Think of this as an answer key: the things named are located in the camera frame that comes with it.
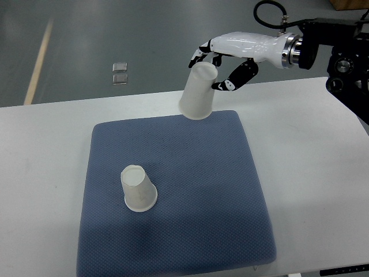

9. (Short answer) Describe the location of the black tripod leg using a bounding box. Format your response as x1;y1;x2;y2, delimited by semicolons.
360;9;369;20

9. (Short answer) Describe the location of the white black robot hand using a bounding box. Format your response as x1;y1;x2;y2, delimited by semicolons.
189;32;300;91

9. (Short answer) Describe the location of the blue grey foam mat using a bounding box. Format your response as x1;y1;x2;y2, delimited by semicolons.
77;111;277;276

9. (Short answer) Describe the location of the wooden box corner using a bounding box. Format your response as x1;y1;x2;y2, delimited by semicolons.
329;0;369;11

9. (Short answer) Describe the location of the metal floor plate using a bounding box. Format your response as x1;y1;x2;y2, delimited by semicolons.
112;62;127;72
112;73;128;85

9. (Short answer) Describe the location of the upper metal floor plate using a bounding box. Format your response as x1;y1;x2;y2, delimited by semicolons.
112;62;127;72

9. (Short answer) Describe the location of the white paper cup on mat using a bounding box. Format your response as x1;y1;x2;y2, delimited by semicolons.
121;164;158;212

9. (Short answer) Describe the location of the white paper cup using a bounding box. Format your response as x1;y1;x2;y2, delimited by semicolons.
179;62;218;120
121;164;158;212

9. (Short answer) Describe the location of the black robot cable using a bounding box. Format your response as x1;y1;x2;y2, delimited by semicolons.
253;0;303;37

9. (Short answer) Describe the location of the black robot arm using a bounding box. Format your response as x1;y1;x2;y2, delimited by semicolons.
298;18;368;123

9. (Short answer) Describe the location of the lower metal floor plate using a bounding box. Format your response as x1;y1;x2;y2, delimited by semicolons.
112;73;128;85

